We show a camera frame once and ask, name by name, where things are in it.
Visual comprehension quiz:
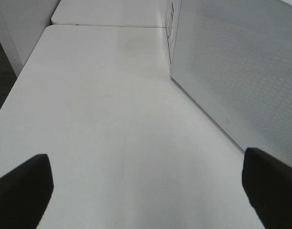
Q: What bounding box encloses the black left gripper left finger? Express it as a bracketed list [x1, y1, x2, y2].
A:
[0, 154, 54, 229]

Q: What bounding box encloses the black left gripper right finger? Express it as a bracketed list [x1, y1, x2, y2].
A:
[241, 147, 292, 229]

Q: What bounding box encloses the white microwave door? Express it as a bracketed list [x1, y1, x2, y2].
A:
[170, 0, 292, 167]

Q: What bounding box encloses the white microwave oven body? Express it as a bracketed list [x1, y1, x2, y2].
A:
[165, 0, 182, 66]

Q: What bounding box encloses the white adjacent table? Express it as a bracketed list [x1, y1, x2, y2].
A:
[51, 0, 167, 28]

